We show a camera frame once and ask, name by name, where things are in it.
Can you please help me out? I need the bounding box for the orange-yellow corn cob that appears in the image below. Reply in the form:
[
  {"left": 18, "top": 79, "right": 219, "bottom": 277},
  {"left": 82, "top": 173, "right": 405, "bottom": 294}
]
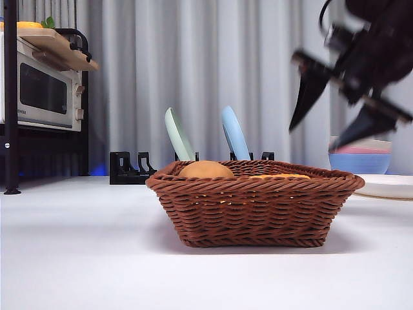
[{"left": 248, "top": 173, "right": 311, "bottom": 180}]

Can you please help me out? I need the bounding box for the tan potato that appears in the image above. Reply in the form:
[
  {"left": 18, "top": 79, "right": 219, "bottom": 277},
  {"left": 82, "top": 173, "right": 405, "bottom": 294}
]
[{"left": 179, "top": 160, "right": 235, "bottom": 178}]

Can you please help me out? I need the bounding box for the brown wicker basket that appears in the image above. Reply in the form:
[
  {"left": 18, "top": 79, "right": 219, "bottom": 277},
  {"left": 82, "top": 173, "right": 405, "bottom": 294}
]
[{"left": 145, "top": 160, "right": 366, "bottom": 249}]

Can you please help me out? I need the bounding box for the pink bowl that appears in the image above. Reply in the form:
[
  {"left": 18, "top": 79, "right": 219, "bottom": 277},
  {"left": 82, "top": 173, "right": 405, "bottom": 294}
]
[{"left": 329, "top": 145, "right": 392, "bottom": 156}]

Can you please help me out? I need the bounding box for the blue bowl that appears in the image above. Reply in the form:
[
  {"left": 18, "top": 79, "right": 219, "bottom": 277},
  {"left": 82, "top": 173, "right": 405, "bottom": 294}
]
[{"left": 328, "top": 153, "right": 392, "bottom": 175}]

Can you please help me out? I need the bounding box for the white flat plate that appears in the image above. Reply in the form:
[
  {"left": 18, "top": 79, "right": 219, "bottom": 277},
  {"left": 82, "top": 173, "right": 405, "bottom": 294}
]
[{"left": 353, "top": 174, "right": 413, "bottom": 200}]

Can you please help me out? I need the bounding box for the pale blue plate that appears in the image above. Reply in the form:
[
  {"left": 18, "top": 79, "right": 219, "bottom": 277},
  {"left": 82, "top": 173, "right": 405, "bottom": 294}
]
[{"left": 221, "top": 105, "right": 252, "bottom": 161}]

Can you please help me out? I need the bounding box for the grey curtain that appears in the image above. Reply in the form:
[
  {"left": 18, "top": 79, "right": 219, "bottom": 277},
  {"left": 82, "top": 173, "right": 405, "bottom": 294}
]
[{"left": 0, "top": 0, "right": 413, "bottom": 178}]

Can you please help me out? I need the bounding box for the pale green plate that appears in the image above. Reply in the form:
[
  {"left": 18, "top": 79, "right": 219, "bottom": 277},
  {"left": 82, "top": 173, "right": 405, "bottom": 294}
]
[{"left": 164, "top": 107, "right": 197, "bottom": 161}]

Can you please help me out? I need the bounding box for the black dish rack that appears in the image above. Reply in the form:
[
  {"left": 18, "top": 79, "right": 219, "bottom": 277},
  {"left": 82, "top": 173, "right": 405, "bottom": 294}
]
[{"left": 109, "top": 150, "right": 275, "bottom": 185}]

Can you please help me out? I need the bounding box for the wooden cutting board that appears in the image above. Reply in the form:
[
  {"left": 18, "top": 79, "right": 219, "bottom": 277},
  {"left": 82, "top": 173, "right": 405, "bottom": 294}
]
[{"left": 16, "top": 28, "right": 99, "bottom": 72}]

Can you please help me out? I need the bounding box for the cream toaster oven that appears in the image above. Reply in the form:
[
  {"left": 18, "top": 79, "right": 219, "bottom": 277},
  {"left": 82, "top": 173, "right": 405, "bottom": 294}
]
[{"left": 0, "top": 34, "right": 83, "bottom": 132}]

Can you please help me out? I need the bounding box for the yellow food item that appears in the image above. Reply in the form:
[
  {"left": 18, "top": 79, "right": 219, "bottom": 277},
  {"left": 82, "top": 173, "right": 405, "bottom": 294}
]
[{"left": 0, "top": 21, "right": 45, "bottom": 30}]

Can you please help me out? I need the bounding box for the black cable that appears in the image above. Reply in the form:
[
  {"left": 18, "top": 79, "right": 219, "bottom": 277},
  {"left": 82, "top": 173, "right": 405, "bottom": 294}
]
[{"left": 318, "top": 0, "right": 335, "bottom": 33}]

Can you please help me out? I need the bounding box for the black metal handle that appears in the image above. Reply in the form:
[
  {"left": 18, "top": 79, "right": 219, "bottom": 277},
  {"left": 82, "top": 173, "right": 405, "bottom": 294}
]
[{"left": 54, "top": 28, "right": 93, "bottom": 62}]

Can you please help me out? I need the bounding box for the black metal shelf frame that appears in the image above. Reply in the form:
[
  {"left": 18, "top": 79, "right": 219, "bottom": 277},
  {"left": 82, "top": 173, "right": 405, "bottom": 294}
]
[{"left": 0, "top": 0, "right": 91, "bottom": 195}]

